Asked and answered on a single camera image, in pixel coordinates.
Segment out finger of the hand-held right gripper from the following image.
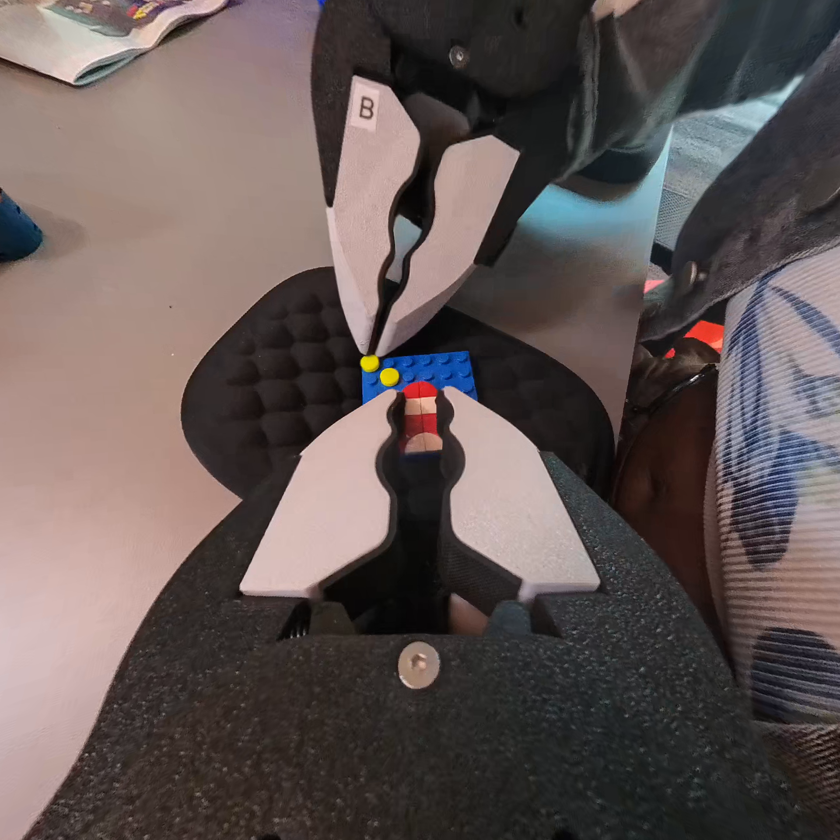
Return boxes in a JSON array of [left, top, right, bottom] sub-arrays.
[[374, 139, 522, 357], [325, 73, 422, 355]]

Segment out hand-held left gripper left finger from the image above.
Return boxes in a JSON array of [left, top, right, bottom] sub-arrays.
[[239, 390, 399, 601]]

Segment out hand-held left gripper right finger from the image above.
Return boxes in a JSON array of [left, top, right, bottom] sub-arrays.
[[437, 387, 602, 605]]

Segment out black foam-lined case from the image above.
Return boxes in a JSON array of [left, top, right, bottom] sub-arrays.
[[180, 266, 614, 503]]

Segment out red white toy tiles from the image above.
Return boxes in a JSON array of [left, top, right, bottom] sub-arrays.
[[399, 382, 442, 455]]

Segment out blue toy plate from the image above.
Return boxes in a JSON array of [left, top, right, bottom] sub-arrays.
[[361, 351, 480, 463]]

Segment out brown leather object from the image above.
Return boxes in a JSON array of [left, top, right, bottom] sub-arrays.
[[609, 338, 731, 631]]

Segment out white striped shirt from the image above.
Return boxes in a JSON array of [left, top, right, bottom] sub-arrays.
[[703, 262, 840, 726]]

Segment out instruction booklet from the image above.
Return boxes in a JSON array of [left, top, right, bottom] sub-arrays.
[[0, 0, 231, 86]]

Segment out toy handheld game console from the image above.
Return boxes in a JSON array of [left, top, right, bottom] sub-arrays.
[[0, 189, 43, 263]]

